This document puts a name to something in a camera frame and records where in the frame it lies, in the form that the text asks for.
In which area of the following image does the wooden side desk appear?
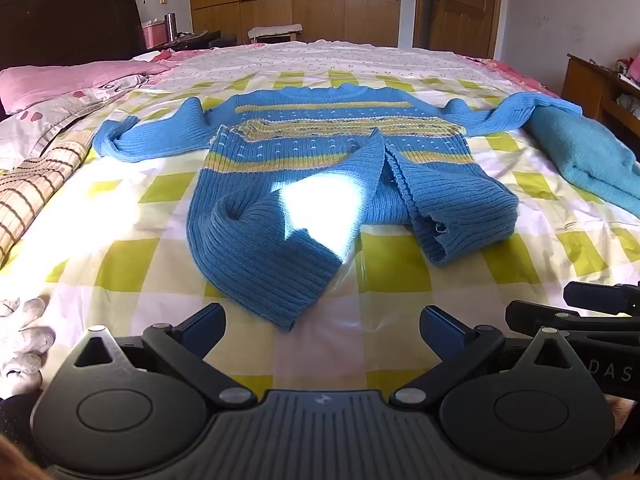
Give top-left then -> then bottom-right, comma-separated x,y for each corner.
560,53 -> 640,137

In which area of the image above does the pink floral bed cover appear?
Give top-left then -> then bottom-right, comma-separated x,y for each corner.
470,56 -> 563,98

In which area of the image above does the stool with white cloth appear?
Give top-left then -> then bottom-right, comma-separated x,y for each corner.
247,23 -> 304,46

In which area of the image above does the white plush toy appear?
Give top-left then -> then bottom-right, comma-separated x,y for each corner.
0,296 -> 57,397

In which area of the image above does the brown plaid cloth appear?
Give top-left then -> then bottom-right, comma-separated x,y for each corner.
0,140 -> 97,267

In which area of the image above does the wooden door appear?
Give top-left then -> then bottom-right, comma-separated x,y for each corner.
412,0 -> 504,59

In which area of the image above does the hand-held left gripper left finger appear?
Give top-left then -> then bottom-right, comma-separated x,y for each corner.
74,303 -> 258,408

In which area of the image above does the teal folded blanket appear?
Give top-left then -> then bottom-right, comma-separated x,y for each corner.
520,105 -> 640,222

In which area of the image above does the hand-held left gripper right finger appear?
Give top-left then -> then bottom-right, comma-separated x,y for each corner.
390,305 -> 581,408

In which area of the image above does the blue striped knit sweater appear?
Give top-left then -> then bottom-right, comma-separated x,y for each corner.
92,85 -> 584,332

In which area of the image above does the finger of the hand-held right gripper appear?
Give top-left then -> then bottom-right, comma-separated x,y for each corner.
505,300 -> 640,344
562,281 -> 640,316

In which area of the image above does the pink pillow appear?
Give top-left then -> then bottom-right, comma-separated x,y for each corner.
0,60 -> 171,114

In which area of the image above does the pink plastic basket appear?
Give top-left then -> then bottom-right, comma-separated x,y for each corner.
141,20 -> 171,52

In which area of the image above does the dark wooden headboard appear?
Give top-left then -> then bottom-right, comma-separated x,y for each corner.
0,0 -> 147,69

